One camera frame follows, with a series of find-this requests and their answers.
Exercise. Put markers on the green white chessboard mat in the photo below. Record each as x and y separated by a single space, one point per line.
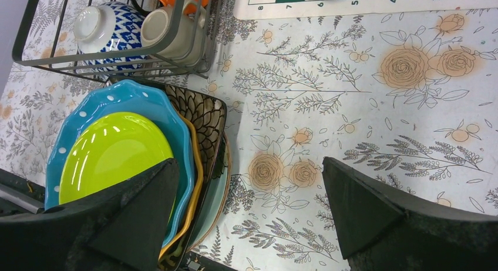
275 9

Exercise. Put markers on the black floral square plate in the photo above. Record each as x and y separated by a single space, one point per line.
208 115

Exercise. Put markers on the grey wire dish rack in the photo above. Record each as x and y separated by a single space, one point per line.
177 40

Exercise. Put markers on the mint green flower plate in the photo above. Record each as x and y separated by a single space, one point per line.
216 196

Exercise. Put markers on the blue white patterned bowl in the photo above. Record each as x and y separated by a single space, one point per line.
111 26

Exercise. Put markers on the blue polka dot plate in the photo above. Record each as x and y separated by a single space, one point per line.
127 96

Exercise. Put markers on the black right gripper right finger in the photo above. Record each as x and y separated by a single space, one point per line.
382 228

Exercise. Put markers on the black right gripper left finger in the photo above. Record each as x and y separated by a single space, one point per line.
118 228

